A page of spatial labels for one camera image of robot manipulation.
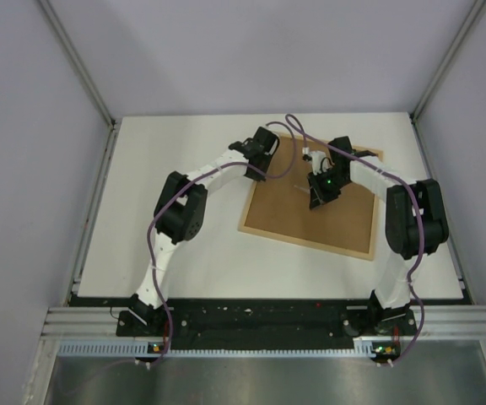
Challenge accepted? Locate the white slotted cable duct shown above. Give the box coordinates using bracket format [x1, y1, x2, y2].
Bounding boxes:
[58, 339, 400, 359]

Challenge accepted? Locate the aluminium left table rail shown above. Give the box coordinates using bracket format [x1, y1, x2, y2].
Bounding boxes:
[61, 121, 121, 306]

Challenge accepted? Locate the aluminium table rail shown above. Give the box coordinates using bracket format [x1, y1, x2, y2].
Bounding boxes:
[411, 116, 476, 305]
[61, 121, 121, 306]

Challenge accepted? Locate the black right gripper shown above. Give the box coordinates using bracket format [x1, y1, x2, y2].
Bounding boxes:
[307, 168, 350, 210]

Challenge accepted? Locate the aluminium front rail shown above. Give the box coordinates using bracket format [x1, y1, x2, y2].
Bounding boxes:
[40, 305, 486, 340]

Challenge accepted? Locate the aluminium corner post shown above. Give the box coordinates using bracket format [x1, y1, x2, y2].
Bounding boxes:
[35, 0, 116, 128]
[409, 0, 486, 124]

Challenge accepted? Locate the aluminium right corner post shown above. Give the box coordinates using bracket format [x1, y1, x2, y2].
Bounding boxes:
[409, 0, 486, 124]

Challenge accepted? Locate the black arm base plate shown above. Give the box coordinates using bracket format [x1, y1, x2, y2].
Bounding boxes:
[116, 297, 416, 343]

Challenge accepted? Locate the aluminium right table rail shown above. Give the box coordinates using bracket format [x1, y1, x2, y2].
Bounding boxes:
[411, 116, 476, 305]

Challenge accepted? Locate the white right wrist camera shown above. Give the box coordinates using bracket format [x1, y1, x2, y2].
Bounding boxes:
[302, 147, 331, 175]

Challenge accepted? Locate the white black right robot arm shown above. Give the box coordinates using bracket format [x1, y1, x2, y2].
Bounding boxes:
[302, 137, 449, 337]

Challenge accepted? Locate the aluminium left corner post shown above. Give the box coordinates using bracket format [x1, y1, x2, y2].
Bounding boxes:
[35, 0, 116, 128]

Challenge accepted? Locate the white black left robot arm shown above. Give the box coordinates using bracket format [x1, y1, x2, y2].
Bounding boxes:
[129, 127, 280, 335]

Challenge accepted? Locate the wooden picture frame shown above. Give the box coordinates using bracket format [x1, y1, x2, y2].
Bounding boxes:
[238, 157, 380, 261]

